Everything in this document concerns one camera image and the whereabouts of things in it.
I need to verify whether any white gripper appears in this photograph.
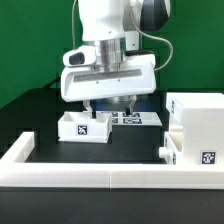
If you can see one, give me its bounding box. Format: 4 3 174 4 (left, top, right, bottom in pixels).
61 54 156 119

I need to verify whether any white front drawer box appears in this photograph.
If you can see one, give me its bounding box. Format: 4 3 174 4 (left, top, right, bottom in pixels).
159 131 183 165

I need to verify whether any white drawer box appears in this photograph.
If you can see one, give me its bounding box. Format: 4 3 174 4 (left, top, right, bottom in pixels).
159 131 183 165
58 112 112 143

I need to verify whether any white drawer cabinet frame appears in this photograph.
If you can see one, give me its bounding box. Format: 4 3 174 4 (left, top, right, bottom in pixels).
166 92 224 166

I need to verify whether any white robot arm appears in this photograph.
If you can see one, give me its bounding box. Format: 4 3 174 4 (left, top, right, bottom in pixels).
61 0 170 118

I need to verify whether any white rear drawer box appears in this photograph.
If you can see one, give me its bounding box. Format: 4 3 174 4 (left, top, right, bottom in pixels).
58 112 112 143

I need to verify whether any white fiducial marker sheet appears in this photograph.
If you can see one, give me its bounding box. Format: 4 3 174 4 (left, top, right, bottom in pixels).
109 111 162 126

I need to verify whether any white U-shaped border fence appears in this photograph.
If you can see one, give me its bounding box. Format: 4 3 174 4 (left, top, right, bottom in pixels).
0 132 224 189

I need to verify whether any black cable bundle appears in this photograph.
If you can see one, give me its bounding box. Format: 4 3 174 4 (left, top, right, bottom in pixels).
42 77 62 90

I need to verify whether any thin white cable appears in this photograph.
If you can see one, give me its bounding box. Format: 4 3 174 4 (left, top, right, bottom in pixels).
71 0 79 51

